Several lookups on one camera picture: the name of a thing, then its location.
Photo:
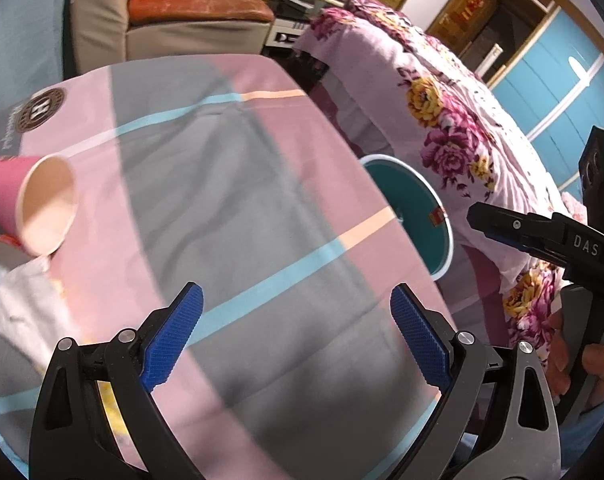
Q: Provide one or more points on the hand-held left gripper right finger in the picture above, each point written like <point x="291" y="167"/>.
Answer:
<point x="422" y="342"/>

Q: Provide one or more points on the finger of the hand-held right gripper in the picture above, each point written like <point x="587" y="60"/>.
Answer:
<point x="512" y="243"/>
<point x="507" y="222"/>

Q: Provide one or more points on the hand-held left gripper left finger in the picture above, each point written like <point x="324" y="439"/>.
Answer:
<point x="174" y="340"/>

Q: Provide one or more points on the teal round stool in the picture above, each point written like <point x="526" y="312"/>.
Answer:
<point x="412" y="210"/>

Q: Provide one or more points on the person's right hand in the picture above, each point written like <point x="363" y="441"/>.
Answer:
<point x="557" y="350"/>

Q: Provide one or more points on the white crumpled cloth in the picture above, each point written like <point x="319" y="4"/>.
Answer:
<point x="27" y="300"/>

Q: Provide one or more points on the blue sliding doors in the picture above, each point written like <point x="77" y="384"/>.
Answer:
<point x="547" y="70"/>

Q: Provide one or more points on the pink and grey tablecloth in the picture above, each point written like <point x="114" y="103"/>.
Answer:
<point x="232" y="185"/>

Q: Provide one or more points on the floral pink bedspread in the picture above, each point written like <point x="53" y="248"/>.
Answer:
<point x="432" y="75"/>

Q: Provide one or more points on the light blue clothing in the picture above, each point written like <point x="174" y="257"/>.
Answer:
<point x="582" y="430"/>

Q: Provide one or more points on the wooden cabinet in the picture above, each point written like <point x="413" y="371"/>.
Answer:
<point x="462" y="15"/>

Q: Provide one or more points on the pink paper cup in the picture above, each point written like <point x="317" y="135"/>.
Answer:
<point x="2" y="180"/>

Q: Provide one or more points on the beige armchair with orange cushion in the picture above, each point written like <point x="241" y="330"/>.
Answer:
<point x="182" y="40"/>

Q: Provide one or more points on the black stereo shelf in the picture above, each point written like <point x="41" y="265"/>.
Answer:
<point x="292" y="7"/>

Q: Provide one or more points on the grey-blue sofa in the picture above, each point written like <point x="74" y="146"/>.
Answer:
<point x="17" y="35"/>

